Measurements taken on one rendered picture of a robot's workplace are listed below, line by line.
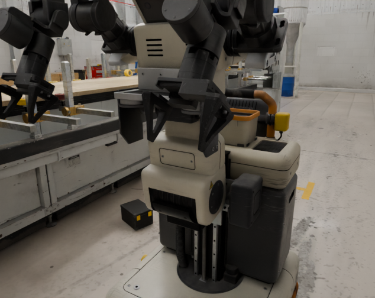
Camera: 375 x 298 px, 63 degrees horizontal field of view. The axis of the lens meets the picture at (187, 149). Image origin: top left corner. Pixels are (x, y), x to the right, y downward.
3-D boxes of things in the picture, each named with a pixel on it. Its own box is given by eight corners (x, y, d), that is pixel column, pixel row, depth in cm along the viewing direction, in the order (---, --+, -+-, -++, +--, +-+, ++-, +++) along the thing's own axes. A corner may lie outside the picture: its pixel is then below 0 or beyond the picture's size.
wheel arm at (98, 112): (115, 117, 178) (114, 110, 177) (110, 118, 175) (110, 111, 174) (63, 111, 198) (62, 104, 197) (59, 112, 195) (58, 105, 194)
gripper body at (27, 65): (31, 81, 65) (41, 49, 66) (-2, 80, 69) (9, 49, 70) (54, 94, 70) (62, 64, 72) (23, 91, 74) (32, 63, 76)
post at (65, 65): (77, 140, 193) (69, 61, 179) (73, 141, 190) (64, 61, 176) (74, 139, 194) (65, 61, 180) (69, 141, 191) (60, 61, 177)
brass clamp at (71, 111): (86, 113, 193) (84, 104, 192) (68, 116, 182) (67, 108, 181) (78, 112, 196) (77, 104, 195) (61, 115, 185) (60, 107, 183)
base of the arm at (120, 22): (143, 29, 93) (113, 31, 98) (128, 9, 86) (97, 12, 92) (133, 53, 90) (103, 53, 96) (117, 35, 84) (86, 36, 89)
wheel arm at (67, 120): (81, 125, 157) (80, 117, 156) (76, 127, 154) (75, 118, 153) (28, 117, 177) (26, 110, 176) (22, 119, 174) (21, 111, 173)
